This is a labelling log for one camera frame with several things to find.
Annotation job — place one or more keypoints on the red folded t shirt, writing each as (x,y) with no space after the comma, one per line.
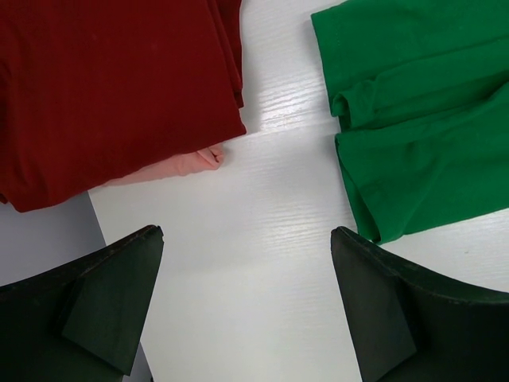
(94,91)

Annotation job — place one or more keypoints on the green t shirt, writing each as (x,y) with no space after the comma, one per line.
(420,89)

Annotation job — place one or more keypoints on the pink folded t shirt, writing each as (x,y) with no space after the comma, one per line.
(207,159)

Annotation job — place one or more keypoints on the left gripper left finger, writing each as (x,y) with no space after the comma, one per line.
(83,320)

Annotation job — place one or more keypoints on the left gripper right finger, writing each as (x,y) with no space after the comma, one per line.
(408,323)

